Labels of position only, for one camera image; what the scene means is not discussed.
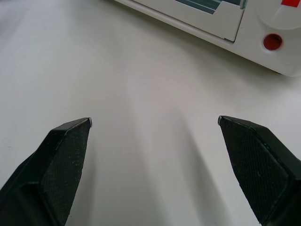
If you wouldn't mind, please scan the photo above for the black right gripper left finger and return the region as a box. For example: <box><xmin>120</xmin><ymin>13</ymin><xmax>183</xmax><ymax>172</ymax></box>
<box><xmin>0</xmin><ymin>117</ymin><xmax>93</xmax><ymax>226</ymax></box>

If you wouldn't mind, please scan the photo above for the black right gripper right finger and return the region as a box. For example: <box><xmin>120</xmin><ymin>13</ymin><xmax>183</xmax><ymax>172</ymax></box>
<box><xmin>218</xmin><ymin>115</ymin><xmax>301</xmax><ymax>226</ymax></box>

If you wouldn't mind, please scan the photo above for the white appliance with red button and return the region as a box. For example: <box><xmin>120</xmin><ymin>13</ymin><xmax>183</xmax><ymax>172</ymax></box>
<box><xmin>113</xmin><ymin>0</ymin><xmax>301</xmax><ymax>77</ymax></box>

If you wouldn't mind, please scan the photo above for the round dark red button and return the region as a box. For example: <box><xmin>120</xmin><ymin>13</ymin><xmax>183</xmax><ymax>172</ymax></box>
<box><xmin>262</xmin><ymin>33</ymin><xmax>284</xmax><ymax>51</ymax></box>

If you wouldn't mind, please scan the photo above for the white dial with red marker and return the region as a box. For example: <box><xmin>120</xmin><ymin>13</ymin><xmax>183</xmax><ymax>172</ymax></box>
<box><xmin>256</xmin><ymin>0</ymin><xmax>301</xmax><ymax>31</ymax></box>

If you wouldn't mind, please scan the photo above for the white plastic panel cover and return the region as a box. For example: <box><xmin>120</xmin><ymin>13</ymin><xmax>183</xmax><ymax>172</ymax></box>
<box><xmin>113</xmin><ymin>0</ymin><xmax>246</xmax><ymax>43</ymax></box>

